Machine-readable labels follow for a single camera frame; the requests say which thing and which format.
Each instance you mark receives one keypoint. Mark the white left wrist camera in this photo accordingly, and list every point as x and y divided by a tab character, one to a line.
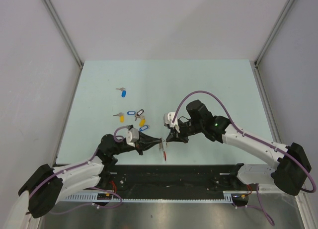
132	137

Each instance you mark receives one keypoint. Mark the red-handled metal key organizer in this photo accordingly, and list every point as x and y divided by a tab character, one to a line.
161	149

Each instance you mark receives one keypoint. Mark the black key tag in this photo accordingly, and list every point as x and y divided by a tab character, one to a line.
140	112

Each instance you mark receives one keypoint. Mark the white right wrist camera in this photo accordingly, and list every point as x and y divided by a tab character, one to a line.
170	121

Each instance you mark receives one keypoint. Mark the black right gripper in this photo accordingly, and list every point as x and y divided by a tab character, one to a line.
180	136

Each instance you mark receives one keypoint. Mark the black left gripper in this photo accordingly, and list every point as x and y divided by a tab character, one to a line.
145	142

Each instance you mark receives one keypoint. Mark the aluminium frame post right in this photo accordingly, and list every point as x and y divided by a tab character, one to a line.
274	31

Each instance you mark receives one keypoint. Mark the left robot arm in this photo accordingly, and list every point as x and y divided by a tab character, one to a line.
49	185

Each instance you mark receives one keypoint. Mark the aluminium frame post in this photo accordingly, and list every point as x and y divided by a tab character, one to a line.
48	4
274	31

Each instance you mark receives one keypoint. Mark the blue tag key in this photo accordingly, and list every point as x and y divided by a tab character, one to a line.
144	127
123	91

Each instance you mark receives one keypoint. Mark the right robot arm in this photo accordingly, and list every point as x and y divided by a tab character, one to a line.
286	166

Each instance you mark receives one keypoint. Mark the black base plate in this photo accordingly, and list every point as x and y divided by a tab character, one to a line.
174	182

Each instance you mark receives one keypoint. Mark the aluminium frame post left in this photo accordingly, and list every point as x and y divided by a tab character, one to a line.
48	4

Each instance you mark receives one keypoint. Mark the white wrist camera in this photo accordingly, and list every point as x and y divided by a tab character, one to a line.
132	137
170	121

